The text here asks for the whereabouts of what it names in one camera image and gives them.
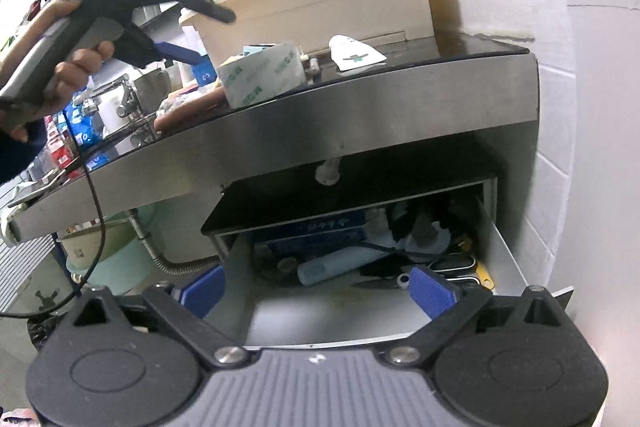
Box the white torn packet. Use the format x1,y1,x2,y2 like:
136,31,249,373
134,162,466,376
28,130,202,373
328,34,389,72

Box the black cable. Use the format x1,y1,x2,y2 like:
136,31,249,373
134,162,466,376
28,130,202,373
0,150,108,320

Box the white plastic knob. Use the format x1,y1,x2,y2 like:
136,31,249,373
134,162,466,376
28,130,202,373
314,157,342,186

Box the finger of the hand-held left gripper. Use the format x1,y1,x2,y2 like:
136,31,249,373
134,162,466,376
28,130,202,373
186,0,237,26
131,30,203,68

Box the brown sausage pack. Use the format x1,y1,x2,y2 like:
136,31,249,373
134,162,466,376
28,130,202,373
154,88,232,134

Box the stainless steel counter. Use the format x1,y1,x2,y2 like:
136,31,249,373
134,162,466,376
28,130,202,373
7,32,542,244

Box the blue flat box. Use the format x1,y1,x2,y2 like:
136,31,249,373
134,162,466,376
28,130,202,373
254,209,370,260

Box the pale green basin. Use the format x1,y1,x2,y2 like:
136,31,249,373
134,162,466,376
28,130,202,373
56,205,166,286

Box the metal pot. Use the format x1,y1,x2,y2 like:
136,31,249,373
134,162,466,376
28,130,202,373
134,69,172,108

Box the red snack packets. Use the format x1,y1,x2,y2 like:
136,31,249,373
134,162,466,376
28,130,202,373
44,115,77,170

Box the person's left hand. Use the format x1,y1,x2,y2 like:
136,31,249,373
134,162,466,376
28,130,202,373
0,0,117,144

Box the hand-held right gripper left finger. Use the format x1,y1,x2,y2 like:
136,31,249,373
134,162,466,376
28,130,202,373
73,265,252,367

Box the yellow flat tool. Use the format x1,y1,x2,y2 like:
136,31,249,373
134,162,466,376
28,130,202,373
475,261,497,293

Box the black round tape roll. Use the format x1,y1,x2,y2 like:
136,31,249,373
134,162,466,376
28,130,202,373
254,252,302,286

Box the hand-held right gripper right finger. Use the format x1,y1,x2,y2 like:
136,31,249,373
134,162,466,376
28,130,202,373
384,265,569,365

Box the silver metal carabiner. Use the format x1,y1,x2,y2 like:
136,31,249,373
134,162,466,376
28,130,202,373
429,256,477,281

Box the blue snack packets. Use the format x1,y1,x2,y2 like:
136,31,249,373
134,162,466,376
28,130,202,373
64,101,107,170

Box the flexible metal hose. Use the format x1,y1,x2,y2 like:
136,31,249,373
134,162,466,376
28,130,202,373
127,210,222,277

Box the chrome faucet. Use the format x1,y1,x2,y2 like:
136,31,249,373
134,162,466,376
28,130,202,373
83,74,166,144

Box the blue number tag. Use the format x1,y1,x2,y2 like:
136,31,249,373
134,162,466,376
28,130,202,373
192,61,219,86

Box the steel drawer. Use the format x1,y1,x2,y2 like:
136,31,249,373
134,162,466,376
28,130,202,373
200,176,575,351

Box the light blue tube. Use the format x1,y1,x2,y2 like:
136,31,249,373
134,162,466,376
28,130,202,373
297,247,382,288

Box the person's left forearm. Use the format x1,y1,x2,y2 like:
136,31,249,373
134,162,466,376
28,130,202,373
0,125,47,186

